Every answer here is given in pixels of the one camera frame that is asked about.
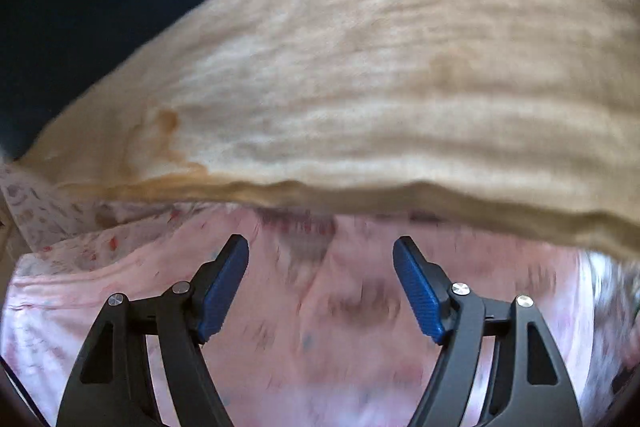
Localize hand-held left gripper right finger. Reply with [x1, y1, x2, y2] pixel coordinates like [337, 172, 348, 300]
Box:
[392, 236, 583, 427]

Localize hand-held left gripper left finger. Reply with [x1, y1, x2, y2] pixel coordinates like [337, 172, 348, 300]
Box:
[56, 234, 250, 427]

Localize pink cartoon print pants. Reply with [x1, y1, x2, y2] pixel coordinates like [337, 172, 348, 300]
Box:
[0, 201, 608, 427]

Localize cartoon printed bed sheet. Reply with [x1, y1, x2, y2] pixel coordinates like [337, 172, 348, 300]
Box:
[0, 161, 121, 255]

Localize cream and navy plush blanket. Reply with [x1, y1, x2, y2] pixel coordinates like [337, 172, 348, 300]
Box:
[0, 0, 640, 264]

